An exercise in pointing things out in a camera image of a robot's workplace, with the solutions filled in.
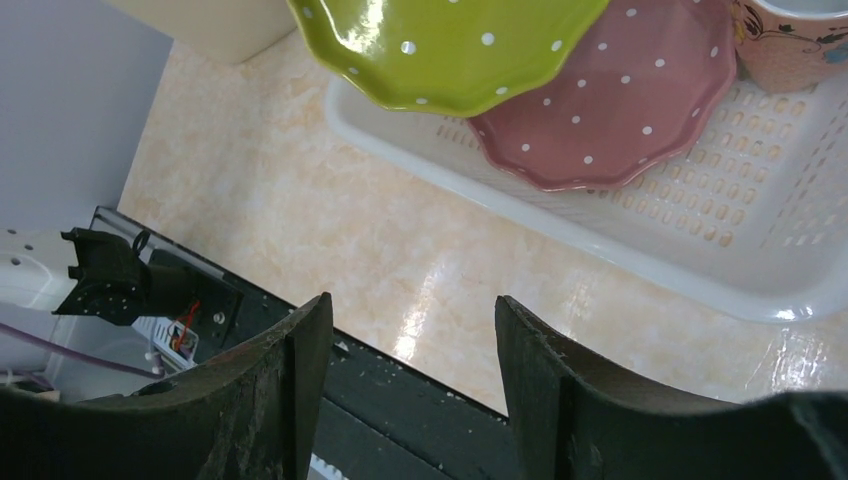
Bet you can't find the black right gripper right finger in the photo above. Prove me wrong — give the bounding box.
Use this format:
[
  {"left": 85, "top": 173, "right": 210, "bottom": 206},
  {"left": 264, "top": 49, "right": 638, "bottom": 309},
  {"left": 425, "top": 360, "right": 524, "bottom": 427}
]
[{"left": 495, "top": 296, "right": 847, "bottom": 479}]

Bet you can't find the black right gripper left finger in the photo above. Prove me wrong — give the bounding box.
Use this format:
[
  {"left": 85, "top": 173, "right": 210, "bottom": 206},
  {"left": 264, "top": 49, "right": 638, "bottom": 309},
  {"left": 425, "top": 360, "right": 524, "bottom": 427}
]
[{"left": 1, "top": 293, "right": 333, "bottom": 479}]

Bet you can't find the white perforated plastic basket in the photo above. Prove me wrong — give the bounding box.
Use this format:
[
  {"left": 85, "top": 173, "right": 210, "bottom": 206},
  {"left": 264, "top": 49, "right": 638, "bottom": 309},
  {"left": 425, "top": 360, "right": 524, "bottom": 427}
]
[{"left": 325, "top": 77, "right": 847, "bottom": 323}]

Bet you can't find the pink polka dot plate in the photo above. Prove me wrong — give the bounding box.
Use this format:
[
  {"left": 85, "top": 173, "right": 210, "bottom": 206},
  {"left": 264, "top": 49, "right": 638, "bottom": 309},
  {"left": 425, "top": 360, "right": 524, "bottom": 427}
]
[{"left": 468, "top": 0, "right": 737, "bottom": 191}]

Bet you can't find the green polka dot plate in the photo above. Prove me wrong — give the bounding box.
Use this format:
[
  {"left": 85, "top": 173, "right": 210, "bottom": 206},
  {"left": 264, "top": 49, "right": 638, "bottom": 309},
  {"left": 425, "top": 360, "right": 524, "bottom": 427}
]
[{"left": 288, "top": 0, "right": 608, "bottom": 118}]

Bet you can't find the pink floral mug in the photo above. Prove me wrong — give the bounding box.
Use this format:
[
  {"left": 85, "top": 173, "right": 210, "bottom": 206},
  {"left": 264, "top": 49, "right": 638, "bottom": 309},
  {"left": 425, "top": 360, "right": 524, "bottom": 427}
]
[{"left": 731, "top": 0, "right": 847, "bottom": 93}]

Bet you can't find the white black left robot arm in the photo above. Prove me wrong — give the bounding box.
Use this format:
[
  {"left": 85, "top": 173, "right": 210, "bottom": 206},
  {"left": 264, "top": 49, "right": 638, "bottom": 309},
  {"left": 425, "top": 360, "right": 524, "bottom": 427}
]
[{"left": 1, "top": 228, "right": 150, "bottom": 327}]

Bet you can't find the beige plastic waste bin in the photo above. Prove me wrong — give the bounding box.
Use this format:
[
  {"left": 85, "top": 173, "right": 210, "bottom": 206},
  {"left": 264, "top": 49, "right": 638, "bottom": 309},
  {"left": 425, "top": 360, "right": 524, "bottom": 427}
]
[{"left": 107, "top": 0, "right": 297, "bottom": 64}]

